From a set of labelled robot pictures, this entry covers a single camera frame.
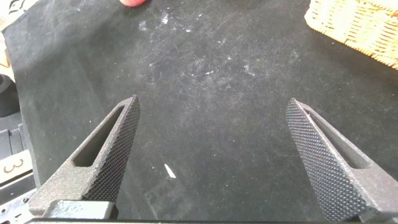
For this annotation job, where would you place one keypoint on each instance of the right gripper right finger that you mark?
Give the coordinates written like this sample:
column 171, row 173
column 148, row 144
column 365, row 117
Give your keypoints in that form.
column 329, row 174

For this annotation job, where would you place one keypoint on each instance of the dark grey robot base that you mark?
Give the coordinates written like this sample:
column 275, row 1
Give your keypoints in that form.
column 11, row 140

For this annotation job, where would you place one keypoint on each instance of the black tablecloth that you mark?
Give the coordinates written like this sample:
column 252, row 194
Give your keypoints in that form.
column 211, row 93

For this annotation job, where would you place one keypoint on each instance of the beige tag marked three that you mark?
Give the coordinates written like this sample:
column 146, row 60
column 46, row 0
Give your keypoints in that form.
column 14, row 166

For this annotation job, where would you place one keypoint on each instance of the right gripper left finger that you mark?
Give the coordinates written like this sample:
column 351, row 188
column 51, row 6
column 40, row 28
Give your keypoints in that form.
column 105, row 174

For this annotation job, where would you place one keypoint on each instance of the red peach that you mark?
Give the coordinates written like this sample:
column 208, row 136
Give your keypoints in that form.
column 132, row 2

